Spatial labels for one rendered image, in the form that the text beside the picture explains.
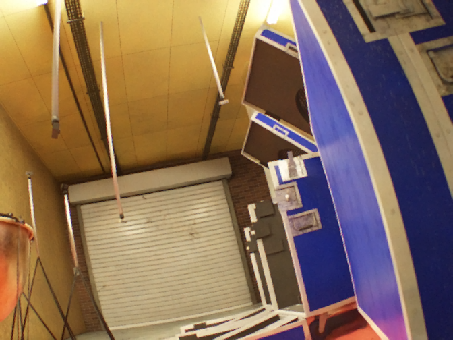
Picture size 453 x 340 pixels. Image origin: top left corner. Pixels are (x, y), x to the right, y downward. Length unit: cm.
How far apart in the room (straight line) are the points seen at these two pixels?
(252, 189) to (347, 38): 775
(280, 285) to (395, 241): 221
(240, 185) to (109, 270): 321
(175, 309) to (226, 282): 115
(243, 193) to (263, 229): 554
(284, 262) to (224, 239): 519
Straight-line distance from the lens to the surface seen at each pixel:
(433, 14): 73
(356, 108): 60
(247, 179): 838
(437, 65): 68
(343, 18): 68
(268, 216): 279
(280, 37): 235
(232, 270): 784
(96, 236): 795
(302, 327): 189
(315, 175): 199
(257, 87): 283
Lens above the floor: 40
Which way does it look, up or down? 18 degrees up
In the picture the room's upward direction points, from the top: 14 degrees counter-clockwise
